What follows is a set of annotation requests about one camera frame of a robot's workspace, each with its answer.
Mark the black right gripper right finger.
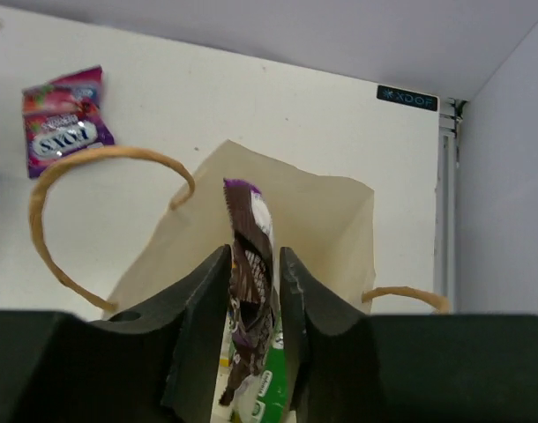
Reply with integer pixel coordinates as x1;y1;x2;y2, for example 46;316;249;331
280;248;538;422

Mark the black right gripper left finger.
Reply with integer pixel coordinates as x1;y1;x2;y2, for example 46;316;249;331
0;246;231;422

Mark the green Fox's candy bag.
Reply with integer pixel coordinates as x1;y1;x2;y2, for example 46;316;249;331
211;317;296;423

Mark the brown M&M's packet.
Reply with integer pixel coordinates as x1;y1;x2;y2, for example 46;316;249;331
219;178;278;406

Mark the brown paper bag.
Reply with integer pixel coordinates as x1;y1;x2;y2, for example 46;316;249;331
29;141;450;320

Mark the pink Fox's candy bag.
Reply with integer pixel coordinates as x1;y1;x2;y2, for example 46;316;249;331
22;65;115;179

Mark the right black XDOF label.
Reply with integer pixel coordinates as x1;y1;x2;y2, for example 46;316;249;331
377;85;439;112

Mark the aluminium table frame rail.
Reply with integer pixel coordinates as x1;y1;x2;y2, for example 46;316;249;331
434;98;467;311

